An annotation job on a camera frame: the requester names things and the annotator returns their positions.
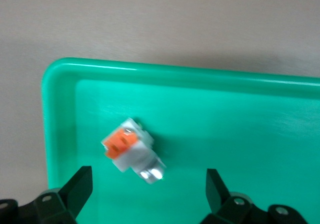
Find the green plastic tray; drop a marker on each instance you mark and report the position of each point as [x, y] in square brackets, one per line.
[225, 134]

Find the green button grey switch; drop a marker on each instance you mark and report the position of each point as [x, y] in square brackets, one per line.
[135, 154]

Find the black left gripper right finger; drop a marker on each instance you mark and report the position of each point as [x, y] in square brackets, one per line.
[220, 201]

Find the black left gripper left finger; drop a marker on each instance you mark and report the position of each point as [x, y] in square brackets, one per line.
[72, 196]

